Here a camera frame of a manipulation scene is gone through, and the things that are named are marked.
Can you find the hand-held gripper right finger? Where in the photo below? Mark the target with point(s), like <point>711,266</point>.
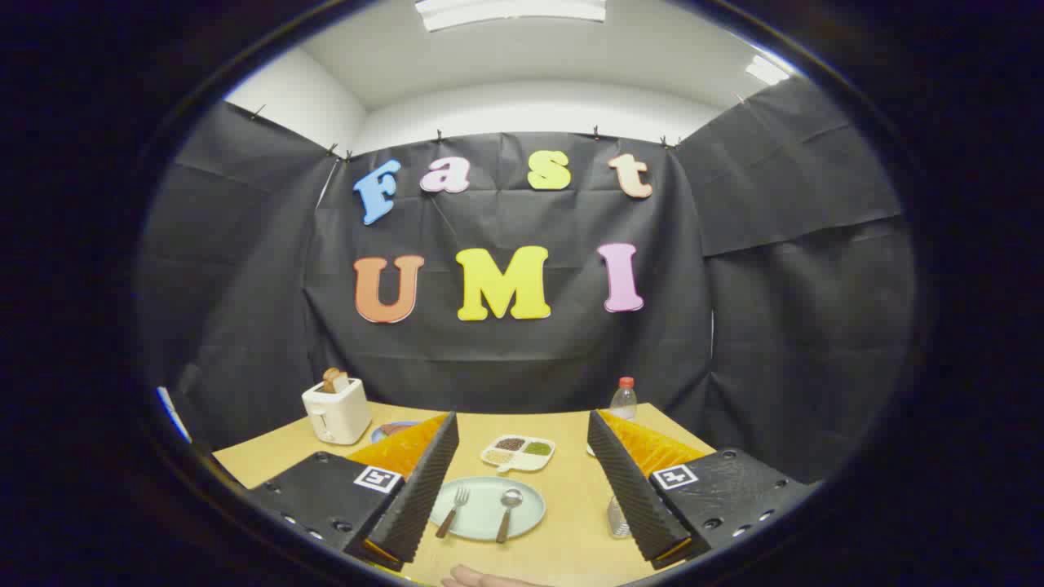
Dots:
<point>628,489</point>

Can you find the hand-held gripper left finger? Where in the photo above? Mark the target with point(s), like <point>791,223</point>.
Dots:
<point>424,489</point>

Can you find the pale green plate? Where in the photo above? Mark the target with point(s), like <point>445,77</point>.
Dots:
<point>481,522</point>

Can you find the brown steak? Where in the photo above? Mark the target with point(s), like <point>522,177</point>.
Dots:
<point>397,427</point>

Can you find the blue plate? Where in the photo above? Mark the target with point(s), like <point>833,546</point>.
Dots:
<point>382,434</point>

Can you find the yellow soybeans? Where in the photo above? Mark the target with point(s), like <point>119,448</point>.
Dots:
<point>498,457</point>

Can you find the clear bottle with red cap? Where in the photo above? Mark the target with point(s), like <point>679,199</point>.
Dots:
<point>624,403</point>

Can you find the dark red beans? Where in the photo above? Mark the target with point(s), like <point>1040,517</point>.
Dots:
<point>510,444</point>

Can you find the green mung beans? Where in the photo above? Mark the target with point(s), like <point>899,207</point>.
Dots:
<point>537,448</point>

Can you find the white divided dish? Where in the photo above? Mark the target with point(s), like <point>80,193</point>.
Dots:
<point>522,464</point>

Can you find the cream toaster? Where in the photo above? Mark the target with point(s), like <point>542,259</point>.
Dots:
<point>338,412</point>

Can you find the toasted bread slice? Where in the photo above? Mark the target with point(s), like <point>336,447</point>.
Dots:
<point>333,380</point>

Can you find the black backdrop cloth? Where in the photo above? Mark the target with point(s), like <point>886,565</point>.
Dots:
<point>506,359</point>

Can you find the small ceiling light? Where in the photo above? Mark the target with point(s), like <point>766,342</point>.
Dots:
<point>767,71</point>

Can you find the long ceiling light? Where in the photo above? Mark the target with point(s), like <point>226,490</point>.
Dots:
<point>506,10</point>

